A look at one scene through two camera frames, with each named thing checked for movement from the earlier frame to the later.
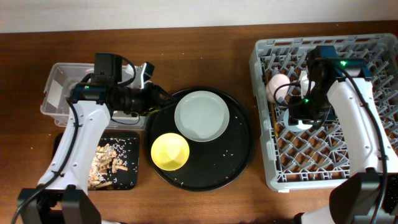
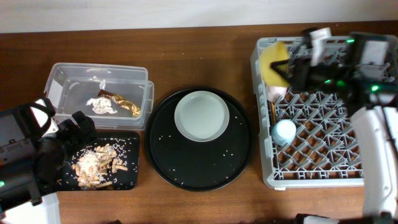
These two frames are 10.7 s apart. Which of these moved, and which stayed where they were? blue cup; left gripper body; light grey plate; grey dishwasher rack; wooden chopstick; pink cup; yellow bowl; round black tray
Moved: left gripper body; yellow bowl; blue cup
Stayed: light grey plate; pink cup; round black tray; grey dishwasher rack; wooden chopstick
